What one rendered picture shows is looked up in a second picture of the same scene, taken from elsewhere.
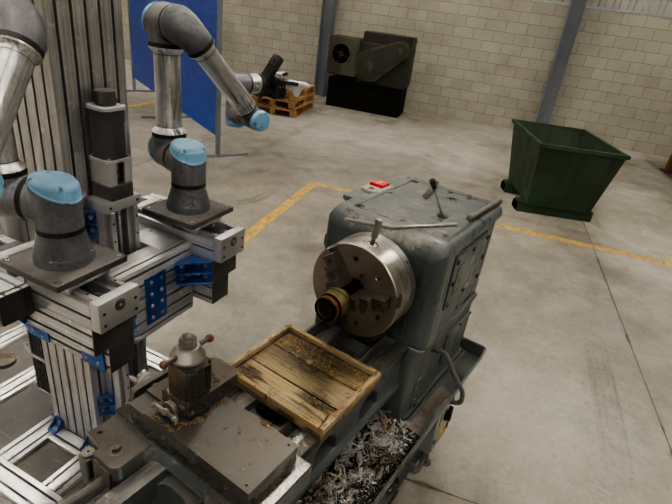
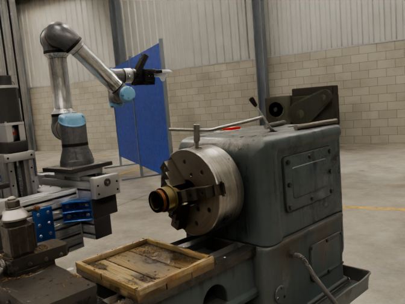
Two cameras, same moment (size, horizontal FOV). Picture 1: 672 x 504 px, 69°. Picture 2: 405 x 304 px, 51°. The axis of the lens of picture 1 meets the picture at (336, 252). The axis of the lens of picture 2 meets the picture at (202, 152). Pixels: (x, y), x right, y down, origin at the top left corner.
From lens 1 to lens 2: 0.71 m
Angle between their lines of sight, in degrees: 25
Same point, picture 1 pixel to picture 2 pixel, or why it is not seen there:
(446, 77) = (372, 111)
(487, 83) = not seen: outside the picture
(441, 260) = (258, 151)
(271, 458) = (67, 292)
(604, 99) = not seen: outside the picture
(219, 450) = (27, 289)
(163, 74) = (53, 70)
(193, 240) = (77, 186)
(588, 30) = not seen: outside the picture
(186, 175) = (69, 135)
